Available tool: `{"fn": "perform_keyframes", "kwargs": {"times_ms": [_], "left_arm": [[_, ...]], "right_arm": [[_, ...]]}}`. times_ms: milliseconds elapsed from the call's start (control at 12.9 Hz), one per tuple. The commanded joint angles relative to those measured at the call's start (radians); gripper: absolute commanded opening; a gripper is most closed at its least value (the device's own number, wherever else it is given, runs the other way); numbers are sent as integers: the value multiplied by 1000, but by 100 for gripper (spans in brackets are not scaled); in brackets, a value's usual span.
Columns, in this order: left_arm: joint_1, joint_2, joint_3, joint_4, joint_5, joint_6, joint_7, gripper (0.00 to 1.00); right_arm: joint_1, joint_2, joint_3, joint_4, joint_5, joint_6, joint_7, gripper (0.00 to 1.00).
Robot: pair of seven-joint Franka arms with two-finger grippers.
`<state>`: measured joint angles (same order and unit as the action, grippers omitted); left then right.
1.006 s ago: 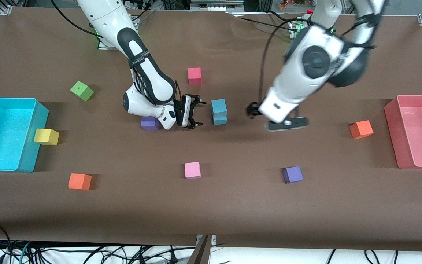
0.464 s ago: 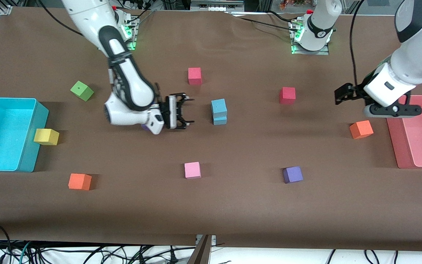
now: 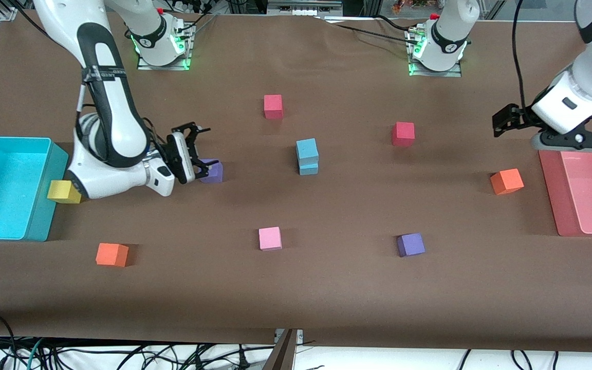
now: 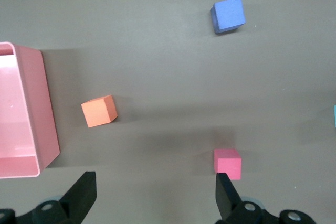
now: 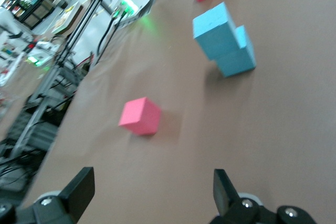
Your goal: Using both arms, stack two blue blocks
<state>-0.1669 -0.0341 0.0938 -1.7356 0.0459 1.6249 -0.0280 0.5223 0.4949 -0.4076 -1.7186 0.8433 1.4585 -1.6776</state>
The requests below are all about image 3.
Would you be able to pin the blue foam block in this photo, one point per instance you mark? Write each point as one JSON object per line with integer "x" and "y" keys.
{"x": 308, "y": 169}
{"x": 307, "y": 150}

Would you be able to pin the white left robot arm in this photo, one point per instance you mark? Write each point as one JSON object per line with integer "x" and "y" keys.
{"x": 584, "y": 87}

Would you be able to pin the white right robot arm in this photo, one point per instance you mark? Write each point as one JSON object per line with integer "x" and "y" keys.
{"x": 100, "y": 180}

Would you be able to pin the purple foam block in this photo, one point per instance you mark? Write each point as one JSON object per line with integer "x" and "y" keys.
{"x": 215, "y": 173}
{"x": 410, "y": 244}

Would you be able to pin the orange foam block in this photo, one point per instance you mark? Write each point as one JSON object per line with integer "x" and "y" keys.
{"x": 506, "y": 181}
{"x": 112, "y": 255}

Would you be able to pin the red foam block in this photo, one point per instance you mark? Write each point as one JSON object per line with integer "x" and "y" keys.
{"x": 403, "y": 133}
{"x": 273, "y": 106}

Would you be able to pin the pink foam block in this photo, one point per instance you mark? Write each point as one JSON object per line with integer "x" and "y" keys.
{"x": 270, "y": 238}

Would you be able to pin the yellow foam block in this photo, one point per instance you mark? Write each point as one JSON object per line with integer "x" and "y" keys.
{"x": 59, "y": 191}

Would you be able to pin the colourful background items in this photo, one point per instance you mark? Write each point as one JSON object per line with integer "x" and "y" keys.
{"x": 414, "y": 4}

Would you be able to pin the grey metal rack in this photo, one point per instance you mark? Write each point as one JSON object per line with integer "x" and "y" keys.
{"x": 303, "y": 6}

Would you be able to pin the brown paper table cover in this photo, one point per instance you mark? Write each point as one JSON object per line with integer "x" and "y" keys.
{"x": 327, "y": 298}

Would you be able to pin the dark metal bar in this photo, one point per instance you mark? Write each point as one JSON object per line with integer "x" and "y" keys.
{"x": 281, "y": 354}

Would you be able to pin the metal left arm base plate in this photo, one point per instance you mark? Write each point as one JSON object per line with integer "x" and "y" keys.
{"x": 455, "y": 73}

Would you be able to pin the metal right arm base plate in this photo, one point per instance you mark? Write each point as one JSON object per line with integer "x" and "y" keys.
{"x": 144, "y": 66}

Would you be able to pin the aluminium frame post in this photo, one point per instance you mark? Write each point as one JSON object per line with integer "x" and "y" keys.
{"x": 372, "y": 6}

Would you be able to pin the small metal bracket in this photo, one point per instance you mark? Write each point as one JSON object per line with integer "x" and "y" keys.
{"x": 298, "y": 335}

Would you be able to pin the aluminium corner bracket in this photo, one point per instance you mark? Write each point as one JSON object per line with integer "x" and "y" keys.
{"x": 8, "y": 13}

